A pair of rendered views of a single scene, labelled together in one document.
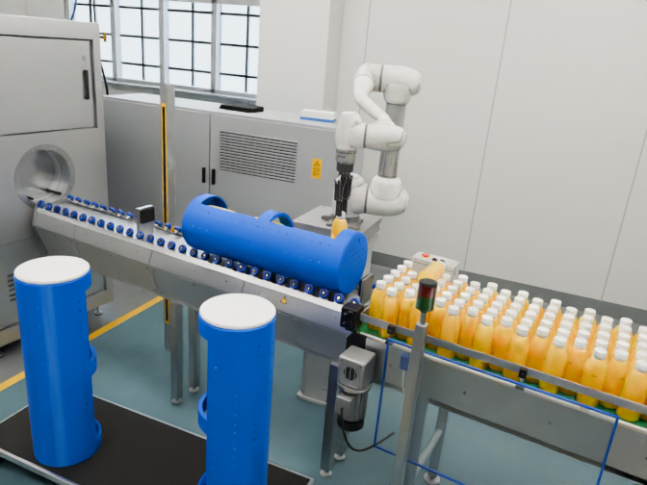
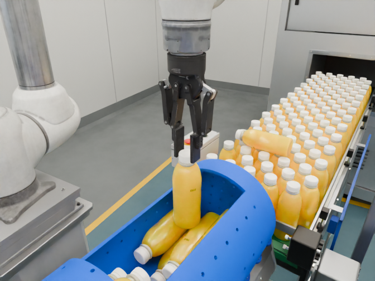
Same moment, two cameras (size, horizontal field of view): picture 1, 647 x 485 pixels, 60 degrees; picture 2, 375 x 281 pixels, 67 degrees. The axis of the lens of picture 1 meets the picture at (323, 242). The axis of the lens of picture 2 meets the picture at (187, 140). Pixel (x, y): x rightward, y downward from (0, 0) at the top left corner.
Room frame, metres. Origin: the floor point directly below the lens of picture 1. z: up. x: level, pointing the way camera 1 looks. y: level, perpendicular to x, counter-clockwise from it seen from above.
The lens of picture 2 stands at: (2.29, 0.49, 1.61)
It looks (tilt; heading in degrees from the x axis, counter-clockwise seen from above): 27 degrees down; 277
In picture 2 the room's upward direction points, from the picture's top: straight up
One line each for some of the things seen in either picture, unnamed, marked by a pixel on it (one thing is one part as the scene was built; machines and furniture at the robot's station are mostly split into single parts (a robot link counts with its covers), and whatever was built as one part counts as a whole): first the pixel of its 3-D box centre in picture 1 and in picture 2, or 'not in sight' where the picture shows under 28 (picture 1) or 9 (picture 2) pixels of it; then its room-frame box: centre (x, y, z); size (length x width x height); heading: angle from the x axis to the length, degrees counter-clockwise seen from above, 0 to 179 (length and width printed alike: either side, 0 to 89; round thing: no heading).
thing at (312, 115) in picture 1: (318, 116); not in sight; (4.17, 0.11, 1.48); 0.24 x 0.12 x 0.08; 76
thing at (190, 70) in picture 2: (344, 172); (186, 75); (2.37, -0.07, 1.47); 0.08 x 0.07 x 0.09; 151
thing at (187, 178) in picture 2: (338, 235); (187, 191); (2.37, -0.07, 1.18); 0.07 x 0.07 x 0.19
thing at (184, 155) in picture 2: not in sight; (187, 156); (2.36, -0.07, 1.28); 0.04 x 0.04 x 0.02
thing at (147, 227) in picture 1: (145, 220); not in sight; (2.87, 0.97, 1.00); 0.10 x 0.04 x 0.15; 151
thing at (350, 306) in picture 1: (351, 317); (302, 247); (2.03, -0.14, 0.95); 0.10 x 0.07 x 0.10; 151
